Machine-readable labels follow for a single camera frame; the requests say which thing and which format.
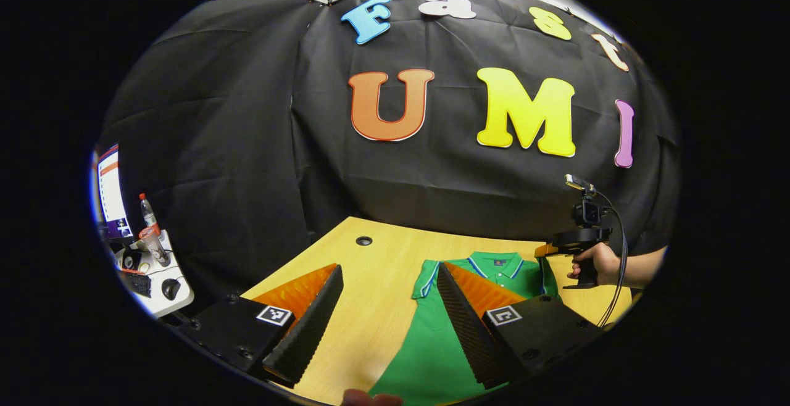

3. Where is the clear bottle with red cap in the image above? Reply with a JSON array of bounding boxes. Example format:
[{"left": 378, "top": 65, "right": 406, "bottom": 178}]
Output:
[{"left": 138, "top": 193, "right": 159, "bottom": 231}]

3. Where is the computer monitor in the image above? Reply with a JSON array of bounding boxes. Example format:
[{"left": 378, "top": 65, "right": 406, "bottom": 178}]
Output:
[{"left": 94, "top": 143, "right": 135, "bottom": 241}]

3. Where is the white side desk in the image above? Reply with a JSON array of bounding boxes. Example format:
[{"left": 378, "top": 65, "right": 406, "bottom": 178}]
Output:
[{"left": 113, "top": 230, "right": 195, "bottom": 318}]

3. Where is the green T-shirt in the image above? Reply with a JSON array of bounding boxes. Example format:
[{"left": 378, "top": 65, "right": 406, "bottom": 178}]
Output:
[{"left": 369, "top": 252, "right": 561, "bottom": 406}]

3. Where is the black backdrop cloth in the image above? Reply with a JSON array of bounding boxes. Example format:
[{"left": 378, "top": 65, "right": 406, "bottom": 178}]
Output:
[{"left": 93, "top": 0, "right": 683, "bottom": 308}]

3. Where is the clear plastic cup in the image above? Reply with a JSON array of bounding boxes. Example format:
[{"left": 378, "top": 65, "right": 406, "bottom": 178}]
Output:
[{"left": 138, "top": 225, "right": 172, "bottom": 267}]

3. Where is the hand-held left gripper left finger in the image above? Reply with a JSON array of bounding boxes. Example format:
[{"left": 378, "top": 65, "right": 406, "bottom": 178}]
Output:
[{"left": 179, "top": 263, "right": 344, "bottom": 388}]

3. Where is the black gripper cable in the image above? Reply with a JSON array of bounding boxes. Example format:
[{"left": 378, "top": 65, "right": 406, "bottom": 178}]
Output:
[{"left": 594, "top": 189, "right": 630, "bottom": 328}]

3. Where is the black keyboard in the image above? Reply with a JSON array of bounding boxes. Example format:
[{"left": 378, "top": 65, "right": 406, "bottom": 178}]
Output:
[{"left": 117, "top": 269, "right": 152, "bottom": 299}]

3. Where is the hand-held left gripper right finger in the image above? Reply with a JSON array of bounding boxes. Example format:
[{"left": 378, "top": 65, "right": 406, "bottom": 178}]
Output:
[{"left": 436, "top": 262, "right": 602, "bottom": 390}]

